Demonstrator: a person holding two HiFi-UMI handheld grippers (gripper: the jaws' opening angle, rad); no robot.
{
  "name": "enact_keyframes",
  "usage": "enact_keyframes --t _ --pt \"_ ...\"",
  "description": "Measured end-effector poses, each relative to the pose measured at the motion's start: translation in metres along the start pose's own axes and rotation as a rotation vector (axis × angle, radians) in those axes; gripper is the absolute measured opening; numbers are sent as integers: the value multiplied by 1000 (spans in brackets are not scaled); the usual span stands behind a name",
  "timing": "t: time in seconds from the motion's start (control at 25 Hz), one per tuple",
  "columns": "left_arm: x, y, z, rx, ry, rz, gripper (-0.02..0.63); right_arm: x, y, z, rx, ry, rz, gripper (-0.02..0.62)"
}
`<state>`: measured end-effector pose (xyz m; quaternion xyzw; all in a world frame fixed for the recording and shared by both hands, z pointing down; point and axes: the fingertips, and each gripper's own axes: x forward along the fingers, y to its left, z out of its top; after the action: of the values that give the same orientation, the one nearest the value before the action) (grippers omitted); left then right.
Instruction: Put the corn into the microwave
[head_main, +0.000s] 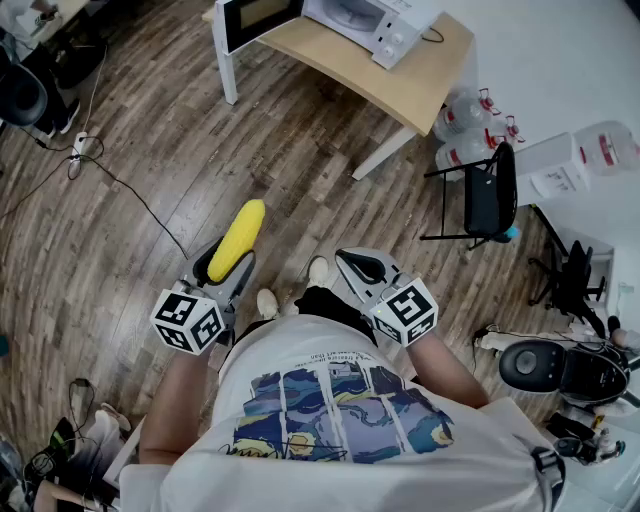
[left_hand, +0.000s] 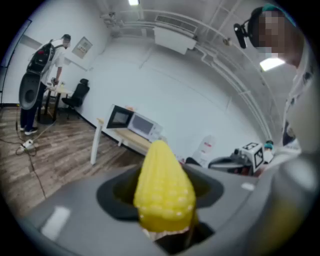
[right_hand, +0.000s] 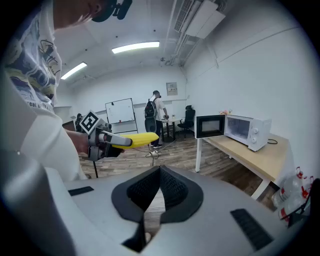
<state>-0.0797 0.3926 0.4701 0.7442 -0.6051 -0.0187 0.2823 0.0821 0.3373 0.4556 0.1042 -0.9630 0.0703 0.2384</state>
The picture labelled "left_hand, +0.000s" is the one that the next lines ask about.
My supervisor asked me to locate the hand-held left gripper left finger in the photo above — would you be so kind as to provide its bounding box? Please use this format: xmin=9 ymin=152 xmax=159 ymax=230
xmin=21 ymin=164 xmax=173 ymax=256

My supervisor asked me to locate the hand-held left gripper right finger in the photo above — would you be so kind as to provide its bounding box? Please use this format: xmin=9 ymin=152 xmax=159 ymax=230
xmin=184 ymin=149 xmax=320 ymax=256

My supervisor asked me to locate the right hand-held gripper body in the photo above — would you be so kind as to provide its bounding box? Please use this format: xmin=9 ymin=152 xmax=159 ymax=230
xmin=207 ymin=141 xmax=266 ymax=176

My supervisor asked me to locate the yellow item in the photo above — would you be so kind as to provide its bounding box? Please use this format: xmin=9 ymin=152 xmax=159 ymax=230
xmin=132 ymin=139 xmax=197 ymax=233

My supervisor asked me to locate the white microwave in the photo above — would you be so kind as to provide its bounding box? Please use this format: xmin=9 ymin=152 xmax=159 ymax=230
xmin=106 ymin=104 xmax=165 ymax=143

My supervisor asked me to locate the person's white printed t-shirt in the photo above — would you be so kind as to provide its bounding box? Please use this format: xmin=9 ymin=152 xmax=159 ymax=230
xmin=281 ymin=48 xmax=320 ymax=161

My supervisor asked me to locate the white power strip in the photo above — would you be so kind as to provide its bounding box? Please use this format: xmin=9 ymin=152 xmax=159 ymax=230
xmin=21 ymin=139 xmax=36 ymax=151

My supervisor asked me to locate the light wooden table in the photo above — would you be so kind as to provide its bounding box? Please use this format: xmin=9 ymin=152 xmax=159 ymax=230
xmin=90 ymin=116 xmax=161 ymax=166

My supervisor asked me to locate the black office chair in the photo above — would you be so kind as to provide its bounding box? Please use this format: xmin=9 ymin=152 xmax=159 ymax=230
xmin=61 ymin=78 xmax=91 ymax=120

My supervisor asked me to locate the small wooden table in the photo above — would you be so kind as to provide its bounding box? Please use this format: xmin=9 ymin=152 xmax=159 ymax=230
xmin=37 ymin=84 xmax=74 ymax=125

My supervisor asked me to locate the grey oval shell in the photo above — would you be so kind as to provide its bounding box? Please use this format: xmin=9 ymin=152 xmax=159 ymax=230
xmin=18 ymin=71 xmax=43 ymax=111

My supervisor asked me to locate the white air conditioner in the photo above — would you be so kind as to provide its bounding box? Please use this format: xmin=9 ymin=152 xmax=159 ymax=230
xmin=152 ymin=26 xmax=198 ymax=56

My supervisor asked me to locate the teal head band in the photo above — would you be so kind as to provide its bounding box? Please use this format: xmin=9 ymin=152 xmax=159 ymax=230
xmin=261 ymin=2 xmax=297 ymax=27

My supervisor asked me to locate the ceiling vent grille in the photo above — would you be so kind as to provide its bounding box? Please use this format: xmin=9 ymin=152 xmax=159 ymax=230
xmin=154 ymin=14 xmax=198 ymax=33

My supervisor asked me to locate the black head-mounted camera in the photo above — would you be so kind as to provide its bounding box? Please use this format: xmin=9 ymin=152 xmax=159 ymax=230
xmin=233 ymin=21 xmax=252 ymax=50

